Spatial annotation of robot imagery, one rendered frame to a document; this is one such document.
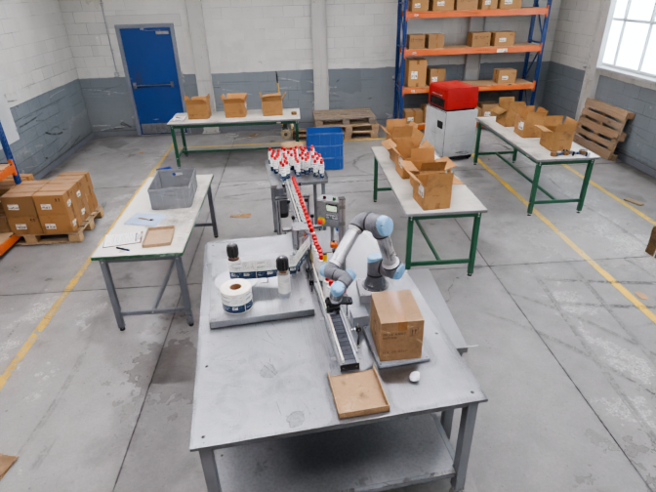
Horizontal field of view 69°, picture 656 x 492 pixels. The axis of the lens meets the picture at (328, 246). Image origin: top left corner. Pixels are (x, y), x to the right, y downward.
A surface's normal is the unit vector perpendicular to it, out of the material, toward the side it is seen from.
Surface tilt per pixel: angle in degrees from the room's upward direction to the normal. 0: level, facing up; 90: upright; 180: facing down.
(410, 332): 90
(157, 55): 90
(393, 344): 90
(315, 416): 0
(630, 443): 0
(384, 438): 1
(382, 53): 90
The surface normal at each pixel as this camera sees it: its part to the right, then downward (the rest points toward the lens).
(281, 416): -0.03, -0.88
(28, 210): 0.09, 0.48
